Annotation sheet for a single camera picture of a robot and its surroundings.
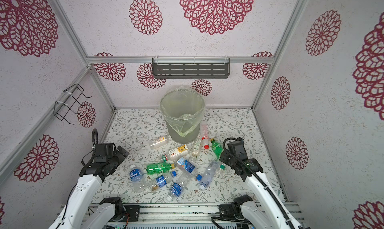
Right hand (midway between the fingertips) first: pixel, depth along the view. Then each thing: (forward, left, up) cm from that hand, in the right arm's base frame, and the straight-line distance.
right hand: (224, 153), depth 80 cm
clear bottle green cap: (-7, +1, -2) cm, 8 cm away
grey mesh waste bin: (+8, +28, +3) cm, 29 cm away
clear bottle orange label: (+11, +39, -8) cm, 41 cm away
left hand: (-3, +55, -3) cm, 56 cm away
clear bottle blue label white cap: (-12, +47, -9) cm, 49 cm away
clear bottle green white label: (+9, +15, -8) cm, 19 cm away
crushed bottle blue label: (-16, +24, -8) cm, 30 cm away
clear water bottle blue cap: (-8, +8, -14) cm, 18 cm away
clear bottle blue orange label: (-5, +18, -8) cm, 21 cm away
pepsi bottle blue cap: (-13, +33, -8) cm, 36 cm away
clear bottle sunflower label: (+4, +26, -8) cm, 27 cm away
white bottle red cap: (+20, +9, -9) cm, 24 cm away
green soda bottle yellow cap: (-6, +35, -8) cm, 37 cm away
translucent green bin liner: (+27, +24, +6) cm, 37 cm away
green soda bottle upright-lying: (+8, +2, -9) cm, 13 cm away
